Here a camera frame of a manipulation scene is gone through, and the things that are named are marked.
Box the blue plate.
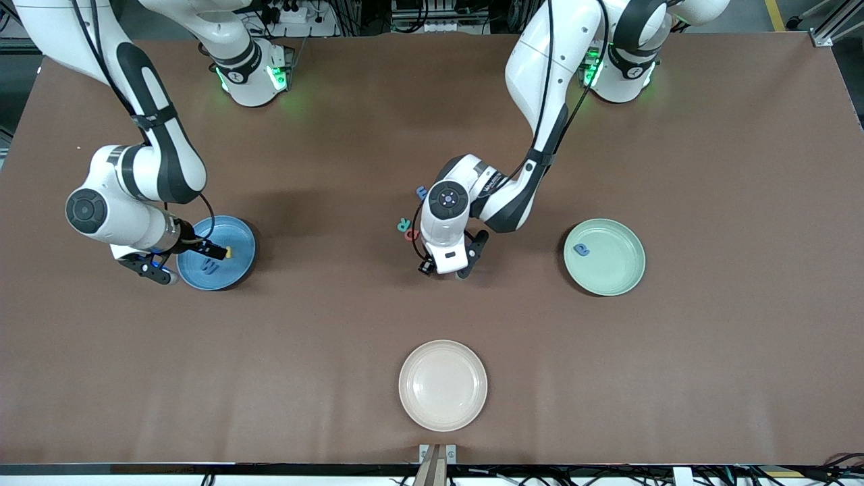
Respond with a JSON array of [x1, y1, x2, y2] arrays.
[[177, 215, 257, 292]]

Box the beige plate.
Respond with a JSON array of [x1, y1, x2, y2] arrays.
[[398, 340, 488, 433]]

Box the green plate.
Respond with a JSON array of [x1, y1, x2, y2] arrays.
[[564, 218, 647, 297]]

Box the background electronics rack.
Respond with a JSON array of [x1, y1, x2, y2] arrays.
[[390, 0, 473, 34]]

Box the white power strip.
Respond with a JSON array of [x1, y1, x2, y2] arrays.
[[260, 0, 338, 38]]

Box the metal bracket at table edge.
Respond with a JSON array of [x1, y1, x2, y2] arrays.
[[418, 443, 458, 486]]

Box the aluminium frame profile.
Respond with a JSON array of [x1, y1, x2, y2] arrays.
[[810, 0, 864, 48]]

